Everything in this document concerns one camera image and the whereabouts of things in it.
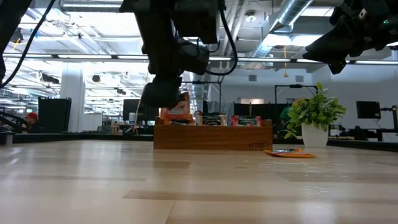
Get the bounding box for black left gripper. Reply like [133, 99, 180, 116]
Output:
[140, 39, 211, 109]

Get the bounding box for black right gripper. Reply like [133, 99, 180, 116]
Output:
[302, 0, 388, 75]

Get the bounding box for beige tea packet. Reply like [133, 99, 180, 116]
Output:
[195, 112, 228, 127]

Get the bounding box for orange peach tea packet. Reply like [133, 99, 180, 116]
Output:
[264, 148, 317, 159]

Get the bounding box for black computer monitor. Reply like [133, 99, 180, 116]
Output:
[123, 98, 160, 122]
[356, 100, 382, 119]

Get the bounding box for yellow hanging cone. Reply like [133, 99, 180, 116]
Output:
[282, 45, 289, 78]

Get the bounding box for wooden compartment tray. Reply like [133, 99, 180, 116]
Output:
[153, 116, 274, 152]

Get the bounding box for overhead light bar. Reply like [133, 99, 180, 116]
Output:
[0, 52, 398, 65]

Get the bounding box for person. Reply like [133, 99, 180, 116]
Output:
[24, 111, 41, 133]
[277, 98, 304, 138]

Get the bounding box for green plant in white pot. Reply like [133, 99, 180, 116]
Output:
[283, 81, 348, 149]

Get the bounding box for dark background desk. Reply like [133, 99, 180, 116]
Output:
[329, 124, 398, 143]

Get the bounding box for black partition screens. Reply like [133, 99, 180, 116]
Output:
[233, 102, 289, 125]

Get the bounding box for white column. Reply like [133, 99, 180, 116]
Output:
[60, 71, 86, 133]

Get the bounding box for black cabinet panel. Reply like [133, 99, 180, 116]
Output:
[38, 96, 73, 133]

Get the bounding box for black ceiling fixture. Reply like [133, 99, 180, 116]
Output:
[9, 27, 24, 44]

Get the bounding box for grey cup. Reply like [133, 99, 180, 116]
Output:
[3, 131, 15, 146]

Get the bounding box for silver ventilation duct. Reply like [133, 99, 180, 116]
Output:
[186, 71, 215, 113]
[248, 0, 313, 60]

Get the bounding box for black background rig frame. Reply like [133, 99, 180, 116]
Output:
[274, 83, 318, 125]
[182, 80, 223, 125]

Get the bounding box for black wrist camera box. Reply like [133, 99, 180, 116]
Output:
[174, 0, 220, 45]

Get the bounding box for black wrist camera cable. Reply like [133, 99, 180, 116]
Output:
[196, 6, 239, 77]

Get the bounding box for black hanging cable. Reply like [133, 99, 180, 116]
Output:
[0, 0, 57, 90]

